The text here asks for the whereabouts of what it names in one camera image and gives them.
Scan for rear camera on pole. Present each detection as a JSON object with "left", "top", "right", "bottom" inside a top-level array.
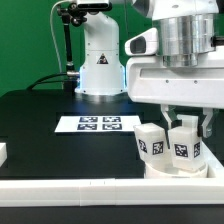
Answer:
[{"left": 77, "top": 0, "right": 110, "bottom": 9}]

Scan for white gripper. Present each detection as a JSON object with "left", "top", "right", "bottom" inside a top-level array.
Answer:
[{"left": 127, "top": 54, "right": 224, "bottom": 138}]

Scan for grey cable on pole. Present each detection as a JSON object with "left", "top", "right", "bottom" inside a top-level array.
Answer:
[{"left": 49, "top": 0, "right": 73, "bottom": 73}]

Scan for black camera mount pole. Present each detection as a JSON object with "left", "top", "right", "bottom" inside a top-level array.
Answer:
[{"left": 56, "top": 1, "right": 88, "bottom": 79}]

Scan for white U-shaped barrier frame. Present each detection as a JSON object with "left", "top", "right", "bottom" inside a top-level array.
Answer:
[{"left": 0, "top": 147, "right": 224, "bottom": 207}]

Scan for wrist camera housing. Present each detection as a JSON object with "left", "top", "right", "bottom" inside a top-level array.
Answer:
[{"left": 125, "top": 28, "right": 159, "bottom": 56}]

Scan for black floor cables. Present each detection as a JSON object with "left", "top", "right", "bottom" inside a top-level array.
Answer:
[{"left": 26, "top": 72, "right": 79, "bottom": 91}]

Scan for white AprilTag base sheet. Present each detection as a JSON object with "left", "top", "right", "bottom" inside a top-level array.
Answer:
[{"left": 55, "top": 115, "right": 140, "bottom": 133}]

